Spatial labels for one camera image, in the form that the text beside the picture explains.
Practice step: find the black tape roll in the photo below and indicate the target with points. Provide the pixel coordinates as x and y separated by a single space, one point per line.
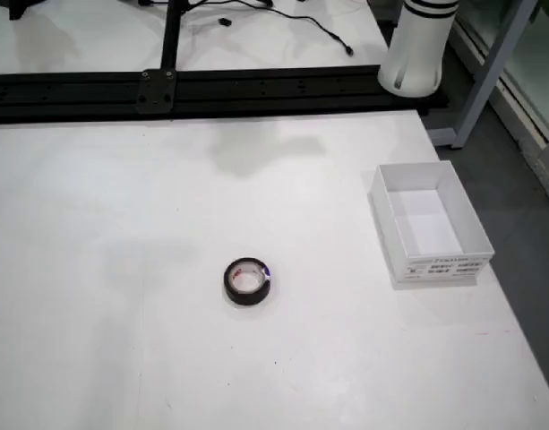
238 298

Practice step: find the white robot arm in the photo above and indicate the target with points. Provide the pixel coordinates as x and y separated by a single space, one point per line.
413 54

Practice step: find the white cardboard bin box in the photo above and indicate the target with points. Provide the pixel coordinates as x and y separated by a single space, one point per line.
435 224

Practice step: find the small black connector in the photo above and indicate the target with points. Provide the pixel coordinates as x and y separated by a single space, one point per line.
224 21

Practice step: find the black stand foot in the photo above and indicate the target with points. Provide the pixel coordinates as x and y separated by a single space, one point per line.
21 9

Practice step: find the green plant leaves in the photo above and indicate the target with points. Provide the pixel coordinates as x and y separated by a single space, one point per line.
547 9

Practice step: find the black aluminium rail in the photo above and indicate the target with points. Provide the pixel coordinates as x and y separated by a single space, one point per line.
278 89

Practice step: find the black corner bracket plate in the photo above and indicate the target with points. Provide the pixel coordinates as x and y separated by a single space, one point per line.
155 92

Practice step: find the black upright aluminium post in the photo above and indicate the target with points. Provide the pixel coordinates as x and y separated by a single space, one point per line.
171 36

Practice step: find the glass partition with light frame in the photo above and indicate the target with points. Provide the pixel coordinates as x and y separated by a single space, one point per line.
484 76

